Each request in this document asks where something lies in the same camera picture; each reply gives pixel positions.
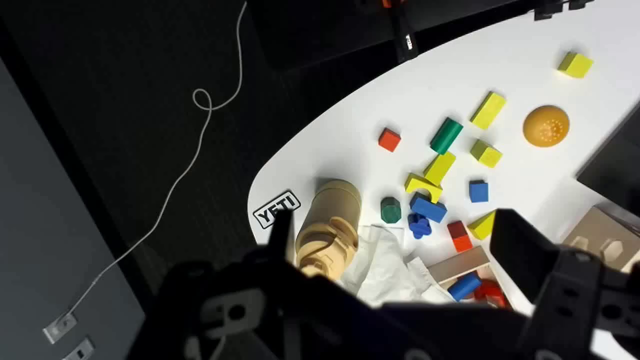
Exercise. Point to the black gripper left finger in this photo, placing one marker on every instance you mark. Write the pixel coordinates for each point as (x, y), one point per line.
(280, 237)

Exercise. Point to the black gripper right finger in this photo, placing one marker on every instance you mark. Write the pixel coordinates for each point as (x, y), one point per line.
(522, 247)

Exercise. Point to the wooden shape sorter box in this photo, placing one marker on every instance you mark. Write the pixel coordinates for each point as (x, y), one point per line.
(603, 237)

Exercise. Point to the black and white YETI sticker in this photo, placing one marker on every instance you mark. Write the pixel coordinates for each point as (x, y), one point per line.
(277, 208)

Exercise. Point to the yellow triangular wooden block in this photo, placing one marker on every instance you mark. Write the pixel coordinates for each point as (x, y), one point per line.
(484, 226)

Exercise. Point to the red round wooden block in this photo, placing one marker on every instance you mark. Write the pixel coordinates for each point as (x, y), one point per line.
(492, 292)

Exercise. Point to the tan insulated bottle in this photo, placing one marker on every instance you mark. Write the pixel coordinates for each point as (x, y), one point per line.
(333, 207)

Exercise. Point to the wooden block tray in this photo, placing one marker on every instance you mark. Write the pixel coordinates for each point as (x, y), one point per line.
(460, 262)

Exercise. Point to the blue wooden cylinder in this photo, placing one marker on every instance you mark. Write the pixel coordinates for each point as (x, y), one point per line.
(464, 287)

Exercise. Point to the blue wooden cube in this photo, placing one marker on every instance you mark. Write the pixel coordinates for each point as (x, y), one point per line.
(479, 190)

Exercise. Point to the small yellow wooden cube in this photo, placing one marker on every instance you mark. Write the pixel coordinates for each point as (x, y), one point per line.
(486, 155)

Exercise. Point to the blue rectangular wooden block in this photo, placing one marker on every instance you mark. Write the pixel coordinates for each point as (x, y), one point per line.
(430, 208)

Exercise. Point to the white crumpled cloth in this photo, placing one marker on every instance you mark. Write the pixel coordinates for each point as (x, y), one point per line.
(380, 267)

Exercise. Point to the blue flower shaped block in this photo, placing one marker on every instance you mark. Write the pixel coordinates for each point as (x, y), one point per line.
(419, 226)

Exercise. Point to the green hexagonal wooden block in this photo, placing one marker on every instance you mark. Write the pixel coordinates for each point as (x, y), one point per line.
(391, 211)

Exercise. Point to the flat yellow wooden block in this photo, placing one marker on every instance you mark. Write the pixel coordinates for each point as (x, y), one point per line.
(441, 169)

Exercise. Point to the yellow wooden arch block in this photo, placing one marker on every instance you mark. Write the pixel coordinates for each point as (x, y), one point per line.
(421, 183)

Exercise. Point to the orange half sphere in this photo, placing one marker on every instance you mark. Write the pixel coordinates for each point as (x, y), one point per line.
(547, 127)

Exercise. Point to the black laptop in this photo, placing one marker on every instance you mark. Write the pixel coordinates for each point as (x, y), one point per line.
(616, 166)

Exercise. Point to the green wooden cylinder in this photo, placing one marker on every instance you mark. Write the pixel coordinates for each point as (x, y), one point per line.
(446, 134)

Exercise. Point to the long yellow wooden block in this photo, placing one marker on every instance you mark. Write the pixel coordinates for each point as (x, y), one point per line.
(489, 111)

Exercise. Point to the small red wooden cube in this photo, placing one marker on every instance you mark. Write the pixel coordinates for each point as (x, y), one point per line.
(388, 140)

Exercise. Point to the large yellow wooden cube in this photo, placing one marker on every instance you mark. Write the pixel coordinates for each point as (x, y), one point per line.
(575, 65)

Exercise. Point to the grey power outlet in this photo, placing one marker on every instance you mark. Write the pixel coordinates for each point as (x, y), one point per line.
(61, 327)
(81, 351)

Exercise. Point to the black and orange clamp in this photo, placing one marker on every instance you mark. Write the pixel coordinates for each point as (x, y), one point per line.
(403, 32)

